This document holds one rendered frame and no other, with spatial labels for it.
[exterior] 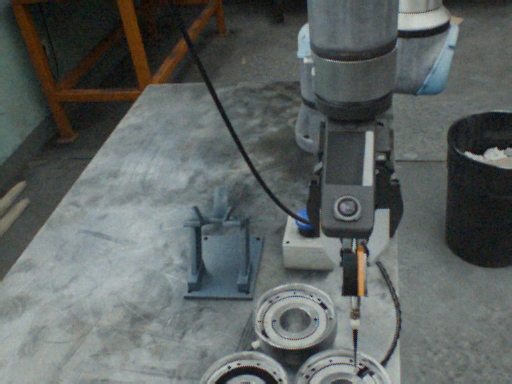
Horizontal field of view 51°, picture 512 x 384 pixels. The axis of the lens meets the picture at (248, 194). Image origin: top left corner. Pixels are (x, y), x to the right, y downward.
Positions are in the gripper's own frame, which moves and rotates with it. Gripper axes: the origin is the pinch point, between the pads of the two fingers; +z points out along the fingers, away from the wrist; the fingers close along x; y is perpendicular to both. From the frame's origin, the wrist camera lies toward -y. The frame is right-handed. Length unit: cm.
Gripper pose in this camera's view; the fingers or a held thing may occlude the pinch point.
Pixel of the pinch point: (354, 261)
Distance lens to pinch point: 61.7
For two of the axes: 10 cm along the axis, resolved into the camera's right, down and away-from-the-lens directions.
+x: -9.8, 0.1, 1.9
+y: 1.4, -6.1, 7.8
